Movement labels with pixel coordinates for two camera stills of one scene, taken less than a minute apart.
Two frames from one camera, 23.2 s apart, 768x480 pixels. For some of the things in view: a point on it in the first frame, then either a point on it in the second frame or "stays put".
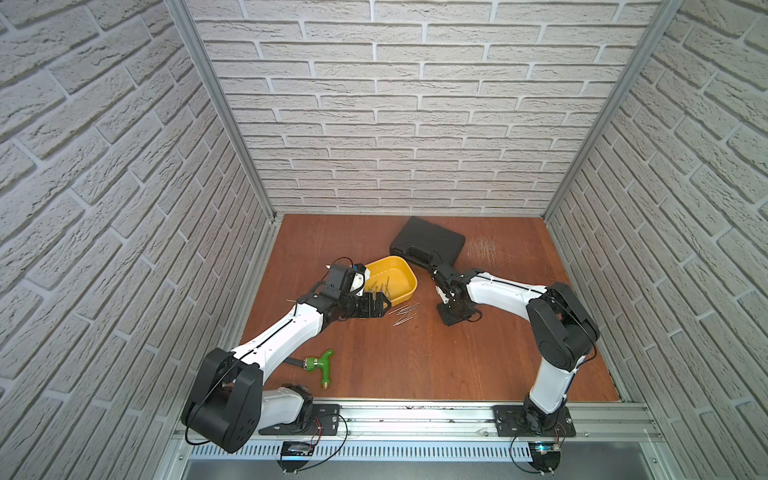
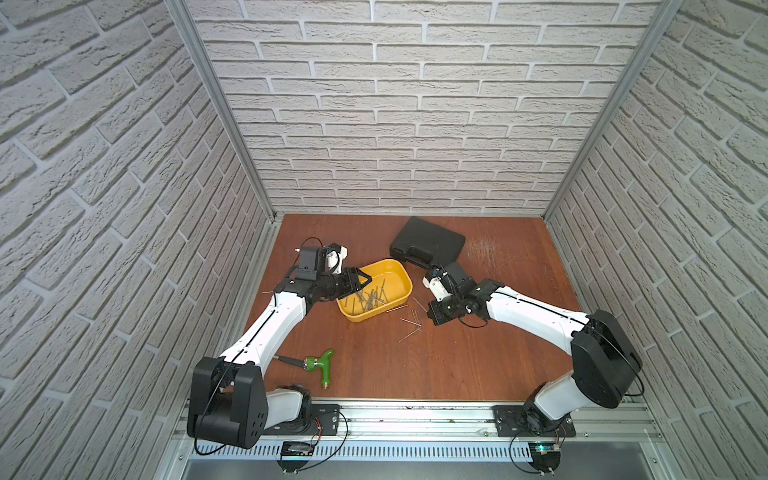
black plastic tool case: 427,244 stays put
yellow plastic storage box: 393,277 stays put
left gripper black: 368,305 -> 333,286
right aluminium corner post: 662,13 stays put
